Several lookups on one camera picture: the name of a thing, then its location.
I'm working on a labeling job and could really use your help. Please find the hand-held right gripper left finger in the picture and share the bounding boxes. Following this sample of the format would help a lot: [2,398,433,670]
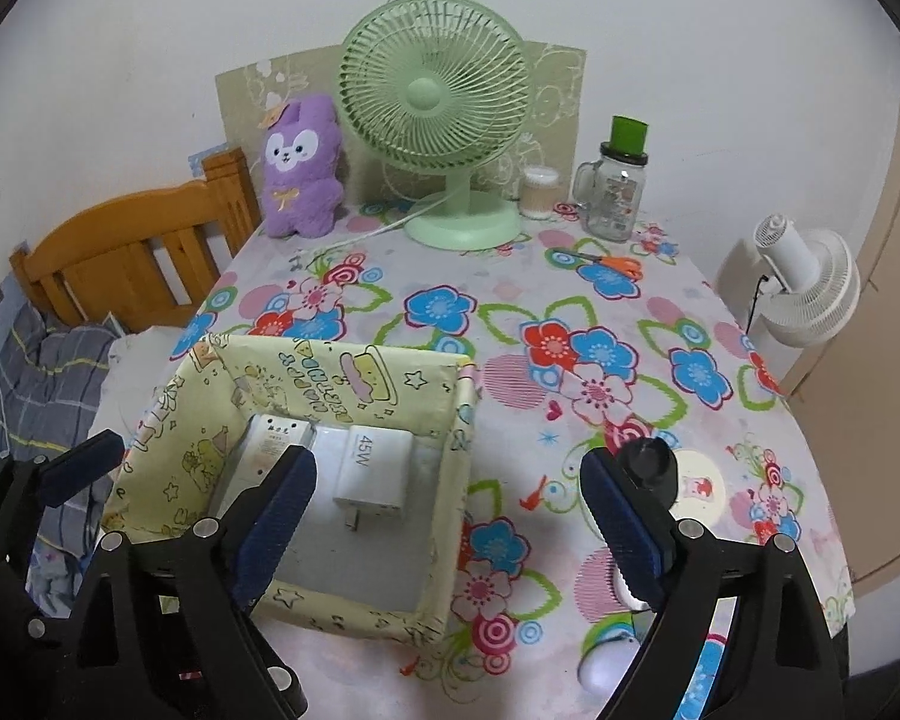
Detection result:
[67,444,320,720]

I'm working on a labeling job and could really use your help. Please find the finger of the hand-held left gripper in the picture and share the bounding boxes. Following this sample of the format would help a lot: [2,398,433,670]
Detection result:
[40,430,126,509]

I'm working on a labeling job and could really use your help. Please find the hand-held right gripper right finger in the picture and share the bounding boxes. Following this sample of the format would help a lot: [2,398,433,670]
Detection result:
[580,450,850,720]

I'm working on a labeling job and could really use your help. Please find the black knob mount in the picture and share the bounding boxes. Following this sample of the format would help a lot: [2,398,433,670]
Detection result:
[618,435,680,520]

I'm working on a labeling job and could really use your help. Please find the lavender round item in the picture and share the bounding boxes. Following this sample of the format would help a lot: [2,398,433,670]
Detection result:
[577,613,643,695]

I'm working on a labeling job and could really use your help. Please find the yellow printed storage box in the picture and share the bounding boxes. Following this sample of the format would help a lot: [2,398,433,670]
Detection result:
[101,331,482,650]

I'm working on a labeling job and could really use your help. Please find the small white plastic item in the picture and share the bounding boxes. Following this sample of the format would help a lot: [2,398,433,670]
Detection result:
[610,562,652,614]

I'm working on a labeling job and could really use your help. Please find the white round disc with picture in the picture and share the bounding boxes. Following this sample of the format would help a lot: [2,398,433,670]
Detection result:
[667,450,725,535]

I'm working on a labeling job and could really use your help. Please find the white power adapter block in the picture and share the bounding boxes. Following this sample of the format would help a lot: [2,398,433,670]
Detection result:
[301,425,355,511]

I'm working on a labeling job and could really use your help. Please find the grey plaid bedding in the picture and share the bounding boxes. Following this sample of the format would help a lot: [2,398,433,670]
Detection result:
[0,306,122,617]

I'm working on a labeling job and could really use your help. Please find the white charger with prongs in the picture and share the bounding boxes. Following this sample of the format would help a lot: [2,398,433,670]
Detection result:
[333,425,416,535]

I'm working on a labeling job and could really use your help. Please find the white pillow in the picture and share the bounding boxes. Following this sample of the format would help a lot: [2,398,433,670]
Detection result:
[107,325,197,452]

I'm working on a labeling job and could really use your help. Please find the floral tablecloth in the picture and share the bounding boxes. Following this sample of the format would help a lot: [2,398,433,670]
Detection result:
[94,199,857,720]

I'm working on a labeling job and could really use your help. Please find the wooden bed headboard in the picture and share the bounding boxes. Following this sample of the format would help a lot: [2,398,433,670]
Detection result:
[8,148,264,332]

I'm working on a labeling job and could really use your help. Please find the beige door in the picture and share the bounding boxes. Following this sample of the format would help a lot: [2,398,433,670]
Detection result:
[786,37,900,602]

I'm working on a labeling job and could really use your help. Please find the white circulator fan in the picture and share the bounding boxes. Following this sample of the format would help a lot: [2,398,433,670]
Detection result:
[745,213,862,348]

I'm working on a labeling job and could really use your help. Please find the purple plush toy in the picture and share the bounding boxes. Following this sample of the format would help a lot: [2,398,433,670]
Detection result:
[258,93,347,240]

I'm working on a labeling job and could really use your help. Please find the glass jar with green lid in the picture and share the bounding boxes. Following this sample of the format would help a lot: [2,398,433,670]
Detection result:
[571,115,650,244]

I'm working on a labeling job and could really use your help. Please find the cotton swab container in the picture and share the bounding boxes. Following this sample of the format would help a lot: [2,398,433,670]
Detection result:
[520,164,564,221]

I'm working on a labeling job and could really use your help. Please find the beige floral board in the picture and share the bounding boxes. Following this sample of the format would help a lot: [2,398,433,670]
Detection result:
[215,39,588,212]

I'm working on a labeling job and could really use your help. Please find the green desk fan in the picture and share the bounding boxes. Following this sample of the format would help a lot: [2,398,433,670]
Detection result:
[337,0,535,253]

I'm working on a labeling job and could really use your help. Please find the black fan cable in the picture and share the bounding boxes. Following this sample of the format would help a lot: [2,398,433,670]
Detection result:
[745,268,767,334]

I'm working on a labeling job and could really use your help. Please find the orange-handled scissors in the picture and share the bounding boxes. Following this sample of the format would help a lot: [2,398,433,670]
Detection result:
[550,247,643,277]

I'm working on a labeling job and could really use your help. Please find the white fan cable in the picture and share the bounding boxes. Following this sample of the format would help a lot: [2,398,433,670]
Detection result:
[289,191,458,260]

